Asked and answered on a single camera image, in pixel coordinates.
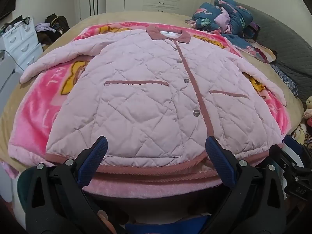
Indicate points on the blue floral cloth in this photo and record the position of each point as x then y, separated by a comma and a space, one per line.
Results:
287, 80

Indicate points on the blue flamingo print quilt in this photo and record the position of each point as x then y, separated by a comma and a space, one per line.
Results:
234, 17

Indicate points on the pink quilted jacket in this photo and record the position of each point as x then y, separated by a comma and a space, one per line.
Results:
146, 90

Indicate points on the white drawer chest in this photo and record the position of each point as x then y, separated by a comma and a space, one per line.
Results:
26, 48

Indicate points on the pale purple clothes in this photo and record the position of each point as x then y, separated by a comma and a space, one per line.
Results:
45, 27

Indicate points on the low white cabinet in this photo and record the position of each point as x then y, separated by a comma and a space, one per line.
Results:
6, 78

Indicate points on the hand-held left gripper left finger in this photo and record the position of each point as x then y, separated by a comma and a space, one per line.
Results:
93, 162

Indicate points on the dark duffel bag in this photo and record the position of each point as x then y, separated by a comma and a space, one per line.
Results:
58, 24

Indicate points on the pile of plush toys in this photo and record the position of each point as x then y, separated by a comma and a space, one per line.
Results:
306, 124

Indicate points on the bed with beige sheet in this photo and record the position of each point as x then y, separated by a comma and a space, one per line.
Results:
97, 19

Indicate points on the person's blue clothing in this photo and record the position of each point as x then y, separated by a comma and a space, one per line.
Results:
168, 225

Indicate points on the pink bear printed blanket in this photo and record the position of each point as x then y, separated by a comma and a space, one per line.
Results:
36, 109

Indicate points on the black clothes hanger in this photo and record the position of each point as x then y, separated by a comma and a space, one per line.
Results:
26, 20

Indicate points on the white door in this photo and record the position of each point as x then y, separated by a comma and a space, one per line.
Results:
84, 2

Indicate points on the black flat television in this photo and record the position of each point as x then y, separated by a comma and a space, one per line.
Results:
6, 4

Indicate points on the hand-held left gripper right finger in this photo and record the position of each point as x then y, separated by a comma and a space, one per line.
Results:
219, 162

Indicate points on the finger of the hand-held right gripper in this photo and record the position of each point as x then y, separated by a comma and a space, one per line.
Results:
282, 154
293, 142

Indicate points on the grey padded headboard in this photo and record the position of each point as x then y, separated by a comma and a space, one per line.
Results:
280, 34

